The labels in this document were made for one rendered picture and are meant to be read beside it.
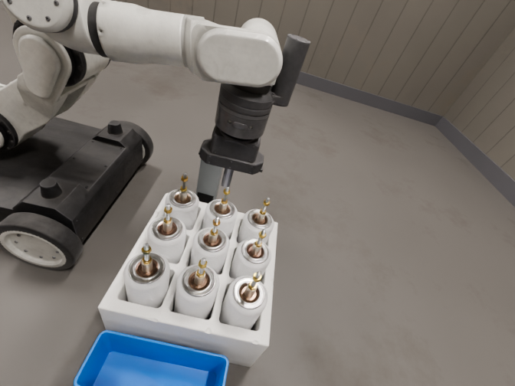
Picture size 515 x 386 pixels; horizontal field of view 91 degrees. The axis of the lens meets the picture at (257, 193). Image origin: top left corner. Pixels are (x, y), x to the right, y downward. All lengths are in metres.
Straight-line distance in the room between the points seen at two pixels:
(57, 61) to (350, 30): 2.52
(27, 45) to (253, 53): 0.53
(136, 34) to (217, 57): 0.11
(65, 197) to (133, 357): 0.46
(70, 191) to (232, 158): 0.54
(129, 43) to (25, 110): 0.57
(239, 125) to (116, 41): 0.19
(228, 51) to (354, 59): 2.64
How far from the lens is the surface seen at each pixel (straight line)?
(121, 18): 0.42
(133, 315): 0.68
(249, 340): 0.67
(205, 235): 0.69
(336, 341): 0.98
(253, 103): 0.40
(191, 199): 0.77
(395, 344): 1.10
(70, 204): 0.87
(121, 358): 0.83
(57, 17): 0.42
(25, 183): 1.00
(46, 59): 0.75
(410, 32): 3.07
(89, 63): 0.77
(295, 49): 0.41
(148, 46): 0.41
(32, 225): 0.84
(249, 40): 0.36
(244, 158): 0.47
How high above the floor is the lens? 0.80
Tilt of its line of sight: 41 degrees down
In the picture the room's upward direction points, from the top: 20 degrees clockwise
